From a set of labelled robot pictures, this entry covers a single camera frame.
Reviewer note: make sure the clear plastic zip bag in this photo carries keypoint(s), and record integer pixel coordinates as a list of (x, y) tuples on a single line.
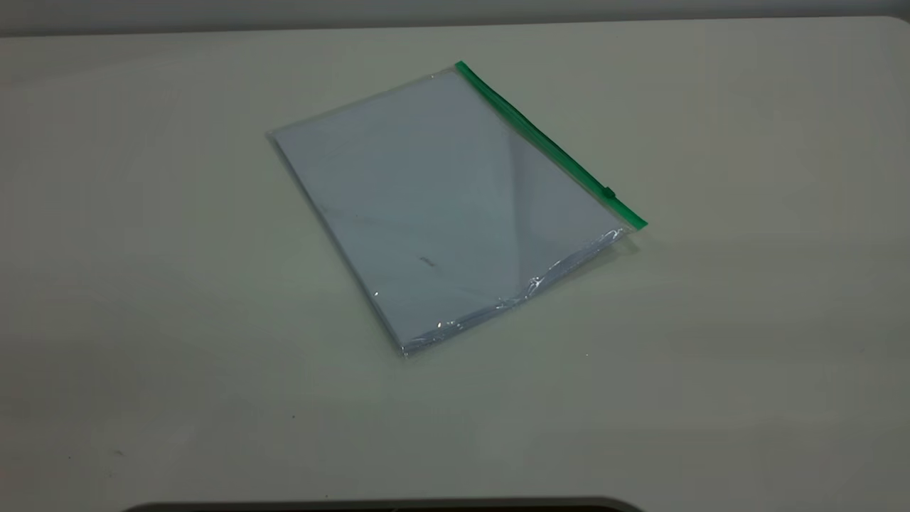
[(455, 213)]

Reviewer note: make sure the white paper sheets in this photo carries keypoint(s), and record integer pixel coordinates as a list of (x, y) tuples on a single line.
[(426, 185)]

